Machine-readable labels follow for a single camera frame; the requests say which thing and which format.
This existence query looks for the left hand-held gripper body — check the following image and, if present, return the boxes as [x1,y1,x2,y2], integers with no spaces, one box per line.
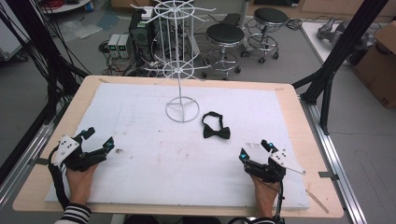
[50,134,108,173]

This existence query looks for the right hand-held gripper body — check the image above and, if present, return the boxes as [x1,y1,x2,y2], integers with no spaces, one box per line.
[243,148,307,185]

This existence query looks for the black bow tie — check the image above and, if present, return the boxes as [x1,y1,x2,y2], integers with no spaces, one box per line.
[201,111,232,140]

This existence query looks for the white wire display rack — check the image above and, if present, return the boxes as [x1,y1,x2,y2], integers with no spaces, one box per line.
[130,0,218,124]

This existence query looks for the person's right hand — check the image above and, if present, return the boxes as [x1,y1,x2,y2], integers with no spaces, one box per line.
[250,176,280,217]

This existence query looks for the person's left hand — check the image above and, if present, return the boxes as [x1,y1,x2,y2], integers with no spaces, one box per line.
[64,162,99,206]

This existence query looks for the wooden table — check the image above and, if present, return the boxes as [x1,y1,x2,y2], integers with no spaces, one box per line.
[12,75,345,219]

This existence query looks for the white foam mat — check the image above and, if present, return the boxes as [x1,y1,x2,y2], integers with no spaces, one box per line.
[45,82,311,210]

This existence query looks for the thin wooden stick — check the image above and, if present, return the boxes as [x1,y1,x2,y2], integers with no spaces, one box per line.
[304,189,331,215]

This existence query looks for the grey bench power supply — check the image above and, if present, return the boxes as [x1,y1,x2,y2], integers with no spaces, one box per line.
[117,34,133,59]
[106,33,121,59]

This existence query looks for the black computer tower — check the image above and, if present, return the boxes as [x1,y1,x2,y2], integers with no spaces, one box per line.
[128,9,157,63]

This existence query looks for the white side table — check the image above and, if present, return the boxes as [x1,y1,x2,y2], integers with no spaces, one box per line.
[300,21,385,67]

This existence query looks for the black round stool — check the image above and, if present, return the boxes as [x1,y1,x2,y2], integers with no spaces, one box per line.
[240,7,290,65]
[202,22,248,81]

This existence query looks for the brown cardboard box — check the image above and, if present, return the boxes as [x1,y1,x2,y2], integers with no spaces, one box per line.
[352,21,396,109]

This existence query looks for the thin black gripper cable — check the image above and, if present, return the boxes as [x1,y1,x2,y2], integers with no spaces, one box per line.
[274,178,287,223]

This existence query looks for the grey metal bracket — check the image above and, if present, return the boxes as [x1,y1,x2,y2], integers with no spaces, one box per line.
[318,170,340,182]
[28,157,50,166]

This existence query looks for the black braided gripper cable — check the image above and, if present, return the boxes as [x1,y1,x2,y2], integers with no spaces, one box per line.
[47,146,71,211]

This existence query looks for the aluminium rail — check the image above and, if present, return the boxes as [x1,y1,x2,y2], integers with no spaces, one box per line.
[0,120,54,210]
[299,95,369,224]

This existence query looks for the black metal frame post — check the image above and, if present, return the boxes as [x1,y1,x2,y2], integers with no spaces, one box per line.
[291,0,390,135]
[0,0,92,185]

